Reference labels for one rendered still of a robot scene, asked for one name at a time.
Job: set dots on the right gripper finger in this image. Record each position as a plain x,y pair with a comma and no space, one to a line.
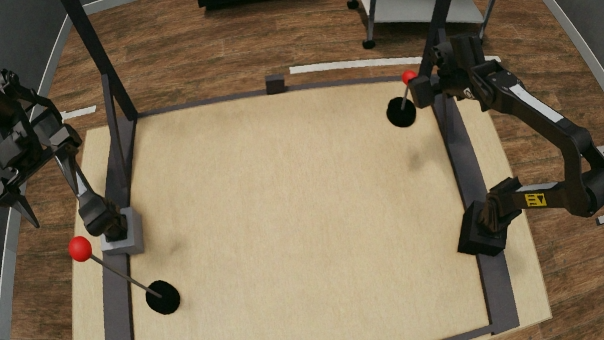
69,164
20,203

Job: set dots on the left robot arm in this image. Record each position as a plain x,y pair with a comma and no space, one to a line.
581,194

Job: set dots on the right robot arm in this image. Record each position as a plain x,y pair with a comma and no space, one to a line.
96,213

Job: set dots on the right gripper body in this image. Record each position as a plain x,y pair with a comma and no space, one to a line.
32,162

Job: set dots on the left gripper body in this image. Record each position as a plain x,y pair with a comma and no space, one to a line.
422,93

